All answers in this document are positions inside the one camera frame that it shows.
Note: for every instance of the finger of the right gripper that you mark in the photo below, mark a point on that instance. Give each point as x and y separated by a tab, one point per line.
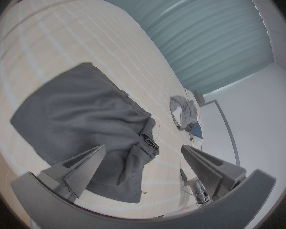
183	175

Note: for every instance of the white printed pillow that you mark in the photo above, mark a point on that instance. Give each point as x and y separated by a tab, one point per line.
193	95

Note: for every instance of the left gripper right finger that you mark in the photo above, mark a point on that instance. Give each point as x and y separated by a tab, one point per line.
209	173

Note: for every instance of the grey bedside table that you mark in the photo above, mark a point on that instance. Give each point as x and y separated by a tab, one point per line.
200	96

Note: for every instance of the pile of clothes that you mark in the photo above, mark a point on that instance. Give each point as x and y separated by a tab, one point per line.
186	113

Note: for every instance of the bed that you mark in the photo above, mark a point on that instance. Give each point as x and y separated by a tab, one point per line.
85	32

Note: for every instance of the black T-shirt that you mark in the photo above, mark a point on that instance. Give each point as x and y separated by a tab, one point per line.
73	108

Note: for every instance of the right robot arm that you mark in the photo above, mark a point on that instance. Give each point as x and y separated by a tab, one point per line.
201	192

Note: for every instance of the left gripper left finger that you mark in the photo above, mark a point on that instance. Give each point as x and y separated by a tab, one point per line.
81	173

